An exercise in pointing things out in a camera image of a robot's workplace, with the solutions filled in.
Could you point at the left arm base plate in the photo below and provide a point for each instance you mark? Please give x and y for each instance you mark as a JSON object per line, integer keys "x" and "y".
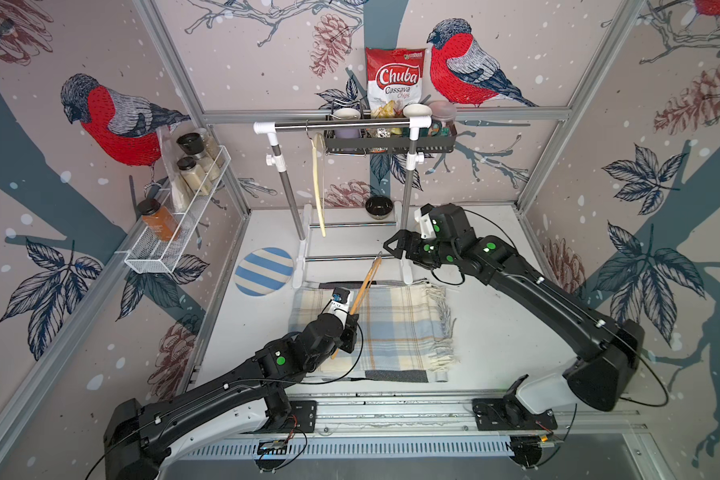
{"x": 302, "y": 416}

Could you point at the orange wooden hanger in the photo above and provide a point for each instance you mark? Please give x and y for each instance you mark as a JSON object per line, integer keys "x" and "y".
{"x": 363, "y": 291}

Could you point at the white wire wall rack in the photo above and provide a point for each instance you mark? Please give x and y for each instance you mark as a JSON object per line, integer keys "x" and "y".
{"x": 149, "y": 254}

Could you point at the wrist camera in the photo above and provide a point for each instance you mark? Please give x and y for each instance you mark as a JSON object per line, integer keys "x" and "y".
{"x": 426, "y": 227}
{"x": 340, "y": 301}

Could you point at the blue beige plaid scarf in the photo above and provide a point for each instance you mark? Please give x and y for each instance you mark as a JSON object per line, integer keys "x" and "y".
{"x": 390, "y": 330}

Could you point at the red Chuba chips bag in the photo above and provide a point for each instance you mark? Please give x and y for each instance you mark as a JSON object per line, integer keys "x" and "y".
{"x": 394, "y": 80}

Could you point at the blue cream striped round mat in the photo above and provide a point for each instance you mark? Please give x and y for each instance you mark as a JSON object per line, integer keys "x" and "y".
{"x": 263, "y": 271}

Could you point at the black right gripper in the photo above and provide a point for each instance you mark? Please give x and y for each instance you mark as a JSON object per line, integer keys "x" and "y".
{"x": 412, "y": 238}

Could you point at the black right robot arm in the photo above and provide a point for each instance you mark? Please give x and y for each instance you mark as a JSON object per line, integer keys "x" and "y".
{"x": 607, "y": 353}

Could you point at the black wall basket shelf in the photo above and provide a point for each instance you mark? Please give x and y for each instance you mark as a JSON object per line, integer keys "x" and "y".
{"x": 394, "y": 145}

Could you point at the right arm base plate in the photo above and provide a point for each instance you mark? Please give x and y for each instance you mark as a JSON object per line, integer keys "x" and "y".
{"x": 498, "y": 414}

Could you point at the clear plastic bag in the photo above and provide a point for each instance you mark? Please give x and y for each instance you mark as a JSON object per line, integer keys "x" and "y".
{"x": 181, "y": 195}

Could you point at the black lid spice jar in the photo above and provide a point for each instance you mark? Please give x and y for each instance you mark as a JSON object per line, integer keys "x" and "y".
{"x": 193, "y": 175}
{"x": 193, "y": 146}

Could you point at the white and steel clothes rack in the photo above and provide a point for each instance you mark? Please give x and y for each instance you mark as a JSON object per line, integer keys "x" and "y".
{"x": 336, "y": 192}

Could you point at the orange spice jar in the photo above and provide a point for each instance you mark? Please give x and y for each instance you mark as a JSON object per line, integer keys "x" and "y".
{"x": 158, "y": 219}

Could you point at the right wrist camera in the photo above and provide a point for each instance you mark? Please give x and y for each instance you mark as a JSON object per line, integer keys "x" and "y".
{"x": 426, "y": 227}

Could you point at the dark round bowl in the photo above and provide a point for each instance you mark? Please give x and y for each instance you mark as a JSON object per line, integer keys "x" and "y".
{"x": 379, "y": 207}

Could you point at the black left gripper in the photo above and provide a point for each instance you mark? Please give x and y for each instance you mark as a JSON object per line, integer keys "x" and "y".
{"x": 350, "y": 332}

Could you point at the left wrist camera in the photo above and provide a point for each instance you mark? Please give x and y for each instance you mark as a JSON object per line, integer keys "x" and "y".
{"x": 340, "y": 301}

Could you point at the black grey checked scarf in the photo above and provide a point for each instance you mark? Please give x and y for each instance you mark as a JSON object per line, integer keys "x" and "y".
{"x": 396, "y": 375}

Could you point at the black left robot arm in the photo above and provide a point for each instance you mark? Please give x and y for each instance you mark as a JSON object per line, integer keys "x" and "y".
{"x": 140, "y": 439}

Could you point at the pink lid jar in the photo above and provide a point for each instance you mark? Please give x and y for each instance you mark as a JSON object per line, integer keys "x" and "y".
{"x": 443, "y": 118}

